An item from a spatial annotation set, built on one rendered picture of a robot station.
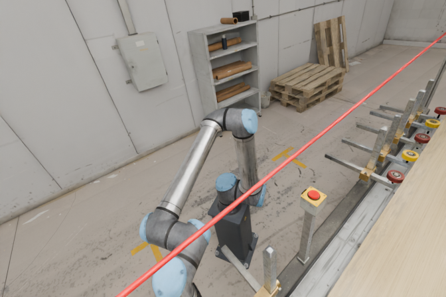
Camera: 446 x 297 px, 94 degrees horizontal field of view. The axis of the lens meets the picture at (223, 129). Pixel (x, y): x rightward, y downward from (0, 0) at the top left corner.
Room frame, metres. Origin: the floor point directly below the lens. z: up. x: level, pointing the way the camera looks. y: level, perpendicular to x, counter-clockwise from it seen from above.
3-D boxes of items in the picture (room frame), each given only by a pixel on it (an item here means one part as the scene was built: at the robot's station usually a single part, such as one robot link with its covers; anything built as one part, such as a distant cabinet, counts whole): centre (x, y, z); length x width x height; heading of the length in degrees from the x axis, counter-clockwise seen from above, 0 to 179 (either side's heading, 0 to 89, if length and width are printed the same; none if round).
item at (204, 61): (3.13, -0.22, 0.78); 0.90 x 0.45 x 1.55; 120
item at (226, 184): (0.99, 0.03, 0.79); 0.17 x 0.15 x 0.18; 64
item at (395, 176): (0.79, -0.97, 0.85); 0.08 x 0.08 x 0.11
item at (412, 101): (1.20, -1.34, 0.91); 0.04 x 0.04 x 0.48; 34
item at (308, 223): (0.51, -0.31, 0.93); 0.05 x 0.05 x 0.45; 34
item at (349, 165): (0.95, -0.86, 0.82); 0.44 x 0.03 x 0.04; 34
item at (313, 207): (0.51, -0.31, 1.18); 0.07 x 0.07 x 0.08; 34
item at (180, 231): (0.36, 0.16, 1.28); 0.12 x 0.12 x 0.09; 64
